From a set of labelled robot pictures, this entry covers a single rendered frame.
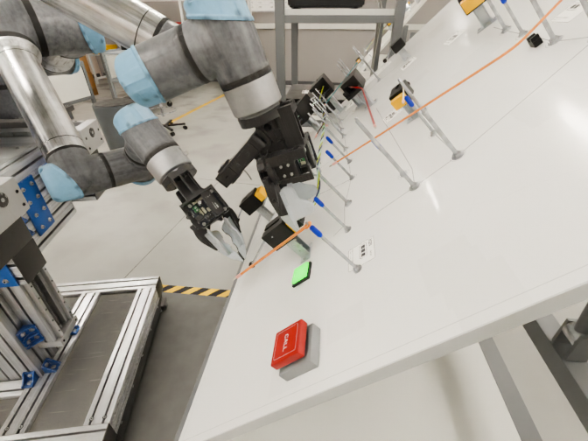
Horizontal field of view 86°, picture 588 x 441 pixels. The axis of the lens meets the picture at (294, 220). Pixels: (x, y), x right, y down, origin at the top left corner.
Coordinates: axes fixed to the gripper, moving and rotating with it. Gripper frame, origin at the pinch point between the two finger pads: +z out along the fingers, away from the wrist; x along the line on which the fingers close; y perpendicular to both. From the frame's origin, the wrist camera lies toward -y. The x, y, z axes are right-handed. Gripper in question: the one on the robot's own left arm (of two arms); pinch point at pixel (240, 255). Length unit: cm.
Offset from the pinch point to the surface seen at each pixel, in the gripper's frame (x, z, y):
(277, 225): 7.7, -0.2, 11.3
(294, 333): -2.2, 11.9, 25.1
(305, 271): 6.3, 9.1, 12.4
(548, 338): 30, 42, 22
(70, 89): -18, -331, -411
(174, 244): -22, -35, -184
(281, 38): 67, -57, -45
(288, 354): -4.4, 12.8, 26.5
